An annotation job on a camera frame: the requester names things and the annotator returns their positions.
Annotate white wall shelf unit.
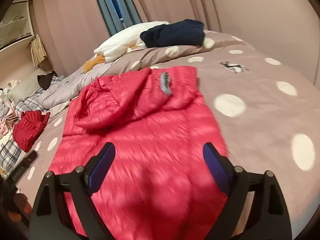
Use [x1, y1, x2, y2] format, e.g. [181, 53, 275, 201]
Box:
[1, 1, 34, 54]

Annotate beige pleated lamp shade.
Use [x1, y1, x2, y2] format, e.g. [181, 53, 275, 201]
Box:
[30, 34, 48, 67]

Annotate grey crumpled quilt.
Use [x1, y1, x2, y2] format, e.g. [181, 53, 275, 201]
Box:
[38, 63, 112, 118]

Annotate beige pillow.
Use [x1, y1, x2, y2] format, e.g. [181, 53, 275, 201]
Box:
[8, 68, 47, 103]

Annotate plaid pillow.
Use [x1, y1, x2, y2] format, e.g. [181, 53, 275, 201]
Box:
[1, 87, 49, 178]

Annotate small black garment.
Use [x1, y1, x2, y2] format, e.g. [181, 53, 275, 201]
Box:
[37, 71, 57, 90]

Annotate folded red down jacket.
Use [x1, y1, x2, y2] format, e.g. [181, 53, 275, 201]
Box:
[13, 110, 50, 153]

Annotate pile of pink clothes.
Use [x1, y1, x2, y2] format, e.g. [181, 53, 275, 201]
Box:
[0, 79, 22, 137]

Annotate white goose plush toy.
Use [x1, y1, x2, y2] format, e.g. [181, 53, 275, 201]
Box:
[82, 21, 169, 73]

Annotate pink curtains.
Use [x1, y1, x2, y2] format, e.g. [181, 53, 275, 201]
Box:
[29, 0, 221, 75]

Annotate dark navy folded garment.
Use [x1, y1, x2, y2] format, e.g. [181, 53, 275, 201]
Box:
[140, 19, 204, 48]

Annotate pink hooded down jacket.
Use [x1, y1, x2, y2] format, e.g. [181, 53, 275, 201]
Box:
[50, 66, 227, 239]

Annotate brown polka dot duvet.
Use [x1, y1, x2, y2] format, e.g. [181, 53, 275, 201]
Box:
[15, 29, 320, 238]

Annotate blue grey sheer curtain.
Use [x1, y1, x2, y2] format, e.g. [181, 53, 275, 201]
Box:
[97, 0, 142, 36]

